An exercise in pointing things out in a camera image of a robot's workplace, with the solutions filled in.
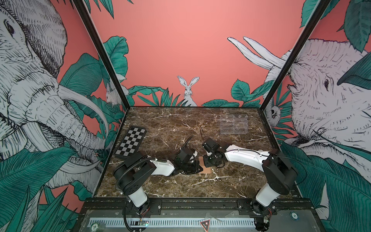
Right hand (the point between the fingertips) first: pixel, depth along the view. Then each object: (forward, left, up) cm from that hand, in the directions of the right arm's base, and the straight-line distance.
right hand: (205, 161), depth 88 cm
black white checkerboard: (+12, +49, +1) cm, 51 cm away
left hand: (-5, 0, +1) cm, 5 cm away
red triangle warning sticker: (-31, +1, -2) cm, 32 cm away
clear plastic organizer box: (+29, -23, +1) cm, 37 cm away
